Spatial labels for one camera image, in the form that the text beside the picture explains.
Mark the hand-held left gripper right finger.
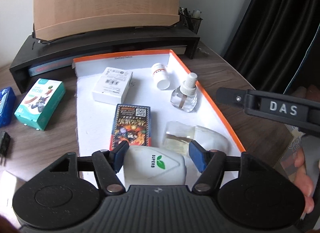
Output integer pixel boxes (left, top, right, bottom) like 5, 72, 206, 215
189, 140, 262, 196

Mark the person's right hand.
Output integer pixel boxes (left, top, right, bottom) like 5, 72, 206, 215
294, 84, 320, 213

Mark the black monitor riser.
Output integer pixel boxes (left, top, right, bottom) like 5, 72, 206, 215
9, 24, 201, 93

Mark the white pill bottle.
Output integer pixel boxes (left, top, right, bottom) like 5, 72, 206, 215
151, 63, 171, 90

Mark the white heater green leaf logo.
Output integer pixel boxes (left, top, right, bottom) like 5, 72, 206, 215
119, 145, 187, 186

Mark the red playing card box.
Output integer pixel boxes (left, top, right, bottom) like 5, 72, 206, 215
109, 104, 151, 151

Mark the grey patterned card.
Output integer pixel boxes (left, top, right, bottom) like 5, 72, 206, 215
280, 124, 304, 173

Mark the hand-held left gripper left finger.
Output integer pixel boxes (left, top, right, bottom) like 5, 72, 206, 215
49, 141, 130, 196

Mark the wooden board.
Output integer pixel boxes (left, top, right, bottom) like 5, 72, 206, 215
32, 0, 181, 42

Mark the blue floss pick box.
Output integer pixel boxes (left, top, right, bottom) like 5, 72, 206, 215
0, 87, 17, 128

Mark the clear liquid refill bottle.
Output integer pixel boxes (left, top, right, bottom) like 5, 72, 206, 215
170, 72, 198, 113

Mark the teal cartoon carton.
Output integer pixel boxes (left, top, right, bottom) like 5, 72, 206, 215
14, 78, 66, 131

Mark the black charger plug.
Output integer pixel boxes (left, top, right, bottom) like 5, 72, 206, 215
0, 131, 12, 166

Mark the orange and white cardboard box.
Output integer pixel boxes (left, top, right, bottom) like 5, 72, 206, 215
72, 49, 247, 181

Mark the black curtain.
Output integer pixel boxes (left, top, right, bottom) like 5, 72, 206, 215
224, 0, 313, 93

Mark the black mesh pen holder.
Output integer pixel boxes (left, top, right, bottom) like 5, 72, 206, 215
179, 6, 203, 34

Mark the small white carton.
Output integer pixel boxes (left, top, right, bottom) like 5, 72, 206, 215
92, 67, 133, 103

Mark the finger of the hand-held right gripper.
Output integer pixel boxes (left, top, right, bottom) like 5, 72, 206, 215
216, 87, 248, 110

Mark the clear plastic package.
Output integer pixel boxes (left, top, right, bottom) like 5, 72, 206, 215
162, 121, 229, 157

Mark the grey book red stripe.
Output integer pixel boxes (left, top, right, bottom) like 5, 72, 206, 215
27, 59, 75, 77

